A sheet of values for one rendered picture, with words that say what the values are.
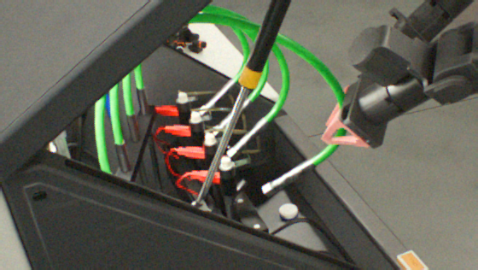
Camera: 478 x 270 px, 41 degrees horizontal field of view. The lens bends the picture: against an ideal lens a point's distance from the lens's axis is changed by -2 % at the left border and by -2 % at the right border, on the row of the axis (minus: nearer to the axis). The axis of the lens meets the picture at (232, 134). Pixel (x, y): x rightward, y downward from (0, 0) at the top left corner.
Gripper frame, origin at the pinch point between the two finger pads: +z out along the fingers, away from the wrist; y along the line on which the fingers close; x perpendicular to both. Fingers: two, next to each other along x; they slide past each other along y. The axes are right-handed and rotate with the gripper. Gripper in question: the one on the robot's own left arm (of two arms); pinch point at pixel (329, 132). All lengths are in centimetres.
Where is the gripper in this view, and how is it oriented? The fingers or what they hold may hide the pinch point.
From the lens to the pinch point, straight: 100.1
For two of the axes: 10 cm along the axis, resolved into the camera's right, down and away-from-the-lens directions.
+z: -5.5, 3.7, 7.5
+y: -3.3, 7.2, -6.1
